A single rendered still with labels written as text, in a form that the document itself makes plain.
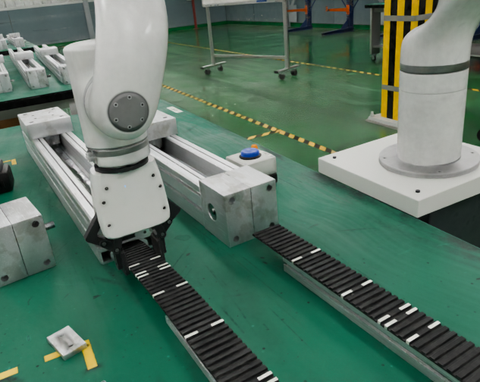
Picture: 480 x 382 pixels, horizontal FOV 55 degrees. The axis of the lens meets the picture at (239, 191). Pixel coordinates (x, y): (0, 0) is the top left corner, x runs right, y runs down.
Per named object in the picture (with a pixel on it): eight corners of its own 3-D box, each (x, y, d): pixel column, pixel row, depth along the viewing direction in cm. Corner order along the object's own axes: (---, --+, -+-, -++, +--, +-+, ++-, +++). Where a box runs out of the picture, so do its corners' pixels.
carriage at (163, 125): (180, 145, 112) (175, 117, 109) (136, 156, 107) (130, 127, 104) (155, 131, 124) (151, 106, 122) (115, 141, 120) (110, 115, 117)
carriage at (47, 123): (76, 140, 123) (70, 116, 120) (32, 151, 118) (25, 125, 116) (63, 129, 136) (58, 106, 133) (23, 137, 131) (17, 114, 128)
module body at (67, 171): (158, 245, 80) (150, 200, 76) (101, 265, 75) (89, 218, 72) (61, 142, 144) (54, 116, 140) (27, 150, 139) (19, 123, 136)
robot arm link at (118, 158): (91, 155, 58) (96, 177, 59) (156, 139, 62) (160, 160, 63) (75, 141, 65) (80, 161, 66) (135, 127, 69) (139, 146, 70)
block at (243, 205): (290, 224, 82) (287, 174, 78) (229, 248, 76) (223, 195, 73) (261, 208, 89) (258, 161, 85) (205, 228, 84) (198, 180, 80)
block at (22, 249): (70, 259, 78) (57, 209, 74) (-2, 288, 72) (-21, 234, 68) (53, 239, 85) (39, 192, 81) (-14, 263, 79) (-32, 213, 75)
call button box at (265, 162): (277, 182, 100) (276, 154, 97) (240, 195, 95) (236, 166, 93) (257, 172, 106) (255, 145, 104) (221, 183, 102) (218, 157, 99)
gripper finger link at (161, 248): (154, 225, 69) (161, 263, 72) (174, 218, 70) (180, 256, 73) (146, 217, 71) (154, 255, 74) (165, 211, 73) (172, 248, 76)
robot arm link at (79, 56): (157, 141, 61) (138, 126, 69) (139, 36, 56) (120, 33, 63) (92, 156, 58) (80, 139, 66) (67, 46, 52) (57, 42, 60)
